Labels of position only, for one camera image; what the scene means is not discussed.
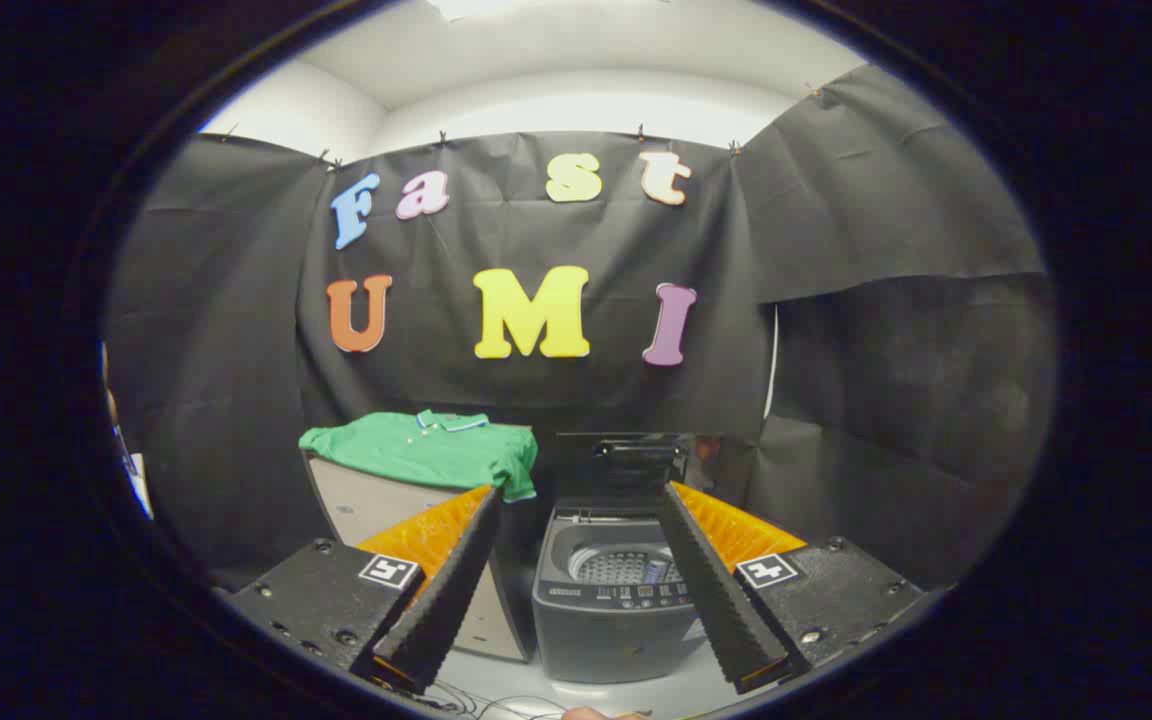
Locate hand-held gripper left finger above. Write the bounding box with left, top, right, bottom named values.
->
left=226, top=485, right=503, bottom=696

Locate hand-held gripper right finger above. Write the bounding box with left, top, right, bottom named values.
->
left=657, top=480, right=927, bottom=696

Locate grey washing machine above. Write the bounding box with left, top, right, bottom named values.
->
left=532, top=506, right=709, bottom=686

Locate green polo shirt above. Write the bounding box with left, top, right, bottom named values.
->
left=298, top=408, right=540, bottom=503

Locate grey cabinet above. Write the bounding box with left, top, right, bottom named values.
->
left=304, top=450, right=537, bottom=663

